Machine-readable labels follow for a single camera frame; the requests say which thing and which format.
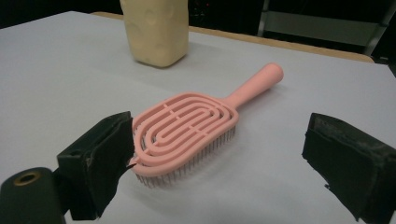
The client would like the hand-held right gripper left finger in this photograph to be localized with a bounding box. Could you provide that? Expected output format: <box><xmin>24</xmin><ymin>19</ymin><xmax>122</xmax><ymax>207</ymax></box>
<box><xmin>56</xmin><ymin>110</ymin><xmax>135</xmax><ymax>221</ymax></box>

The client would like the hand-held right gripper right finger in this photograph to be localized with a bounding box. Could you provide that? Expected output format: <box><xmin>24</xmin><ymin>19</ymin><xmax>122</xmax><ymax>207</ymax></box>
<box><xmin>302</xmin><ymin>112</ymin><xmax>396</xmax><ymax>224</ymax></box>

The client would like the pink hairbrush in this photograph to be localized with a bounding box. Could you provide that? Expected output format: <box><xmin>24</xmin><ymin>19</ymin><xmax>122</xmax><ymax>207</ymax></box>
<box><xmin>129</xmin><ymin>62</ymin><xmax>285</xmax><ymax>189</ymax></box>

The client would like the cream square cup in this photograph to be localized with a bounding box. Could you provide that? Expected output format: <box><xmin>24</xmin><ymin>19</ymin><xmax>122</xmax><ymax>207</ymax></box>
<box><xmin>119</xmin><ymin>0</ymin><xmax>191</xmax><ymax>69</ymax></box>

